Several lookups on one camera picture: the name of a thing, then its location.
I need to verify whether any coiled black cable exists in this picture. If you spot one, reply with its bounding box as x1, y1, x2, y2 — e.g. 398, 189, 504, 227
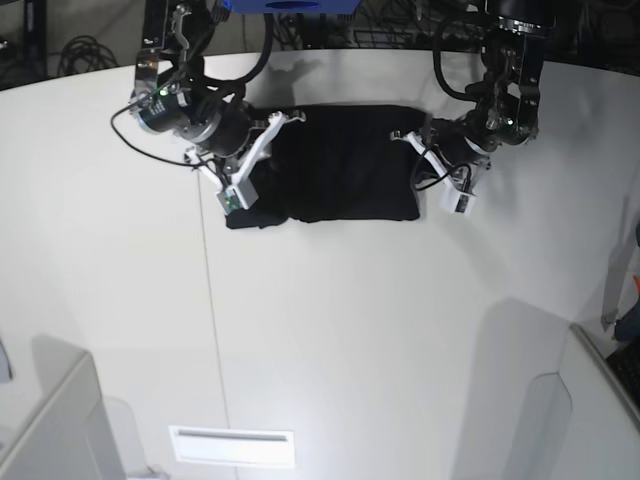
57, 35, 119, 77

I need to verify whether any grey partition panel left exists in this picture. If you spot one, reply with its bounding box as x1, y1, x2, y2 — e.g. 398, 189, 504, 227
1, 352, 127, 479

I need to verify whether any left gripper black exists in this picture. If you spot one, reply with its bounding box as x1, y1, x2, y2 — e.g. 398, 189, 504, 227
389, 118, 495, 188

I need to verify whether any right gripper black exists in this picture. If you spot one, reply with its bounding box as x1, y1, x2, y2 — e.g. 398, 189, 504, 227
179, 103, 306, 193

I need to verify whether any white table slot plate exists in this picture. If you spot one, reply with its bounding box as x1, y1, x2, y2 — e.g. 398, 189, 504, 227
168, 426, 296, 469

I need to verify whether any black T-shirt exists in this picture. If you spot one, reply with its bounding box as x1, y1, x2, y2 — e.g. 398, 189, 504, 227
226, 105, 427, 230

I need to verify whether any black keyboard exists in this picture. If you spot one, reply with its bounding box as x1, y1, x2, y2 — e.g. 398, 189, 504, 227
607, 343, 640, 406

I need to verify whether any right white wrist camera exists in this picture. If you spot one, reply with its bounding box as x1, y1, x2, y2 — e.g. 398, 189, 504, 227
217, 180, 259, 216

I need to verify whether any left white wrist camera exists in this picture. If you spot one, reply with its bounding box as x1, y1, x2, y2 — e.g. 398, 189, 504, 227
440, 187, 476, 216

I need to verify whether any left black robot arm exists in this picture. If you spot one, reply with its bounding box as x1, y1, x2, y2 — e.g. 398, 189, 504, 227
409, 1, 555, 192

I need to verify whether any grey partition panel right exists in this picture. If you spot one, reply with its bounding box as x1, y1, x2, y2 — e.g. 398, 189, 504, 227
552, 324, 639, 479

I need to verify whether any blue plastic bin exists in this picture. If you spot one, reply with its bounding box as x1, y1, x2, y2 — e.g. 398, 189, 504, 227
222, 0, 360, 15

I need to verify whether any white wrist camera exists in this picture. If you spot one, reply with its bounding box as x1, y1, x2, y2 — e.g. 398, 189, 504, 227
217, 180, 259, 216
440, 187, 476, 216

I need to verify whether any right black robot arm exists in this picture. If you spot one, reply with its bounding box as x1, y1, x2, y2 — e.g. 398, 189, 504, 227
121, 1, 305, 194

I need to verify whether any grey partition panel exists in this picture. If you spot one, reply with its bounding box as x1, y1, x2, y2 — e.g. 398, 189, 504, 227
552, 324, 639, 479
1, 352, 127, 479

